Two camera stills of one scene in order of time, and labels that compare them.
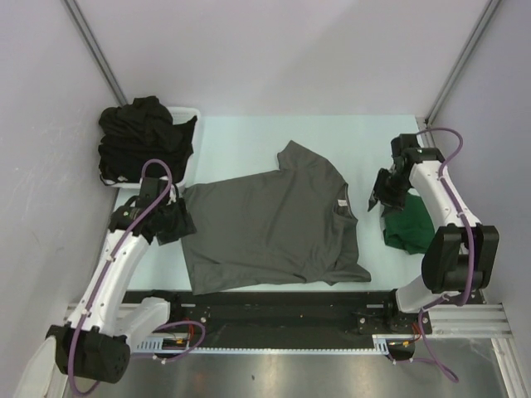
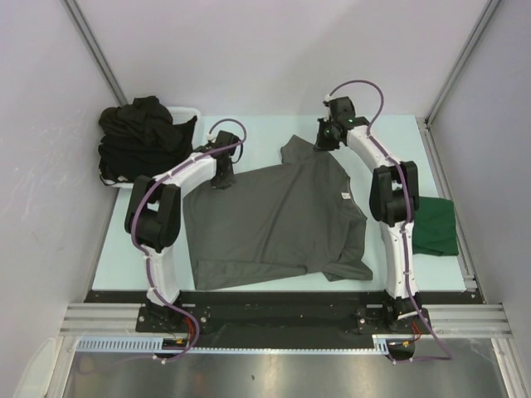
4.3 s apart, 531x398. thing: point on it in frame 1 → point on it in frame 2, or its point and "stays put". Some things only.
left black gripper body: (177, 221) → (224, 180)
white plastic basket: (178, 114) stays put
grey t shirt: (273, 228) stays put
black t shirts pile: (141, 130) stays put
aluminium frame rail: (463, 322) stays put
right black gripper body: (397, 191) → (326, 141)
